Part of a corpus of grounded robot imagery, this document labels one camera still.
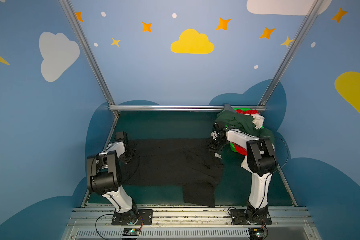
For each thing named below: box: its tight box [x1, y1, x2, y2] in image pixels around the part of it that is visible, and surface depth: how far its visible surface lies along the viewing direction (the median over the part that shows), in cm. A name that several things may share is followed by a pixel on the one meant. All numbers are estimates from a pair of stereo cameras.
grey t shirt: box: [223, 103, 237, 114], surface depth 116 cm
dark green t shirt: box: [215, 110, 275, 141], surface depth 105 cm
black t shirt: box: [122, 138, 224, 207], surface depth 90 cm
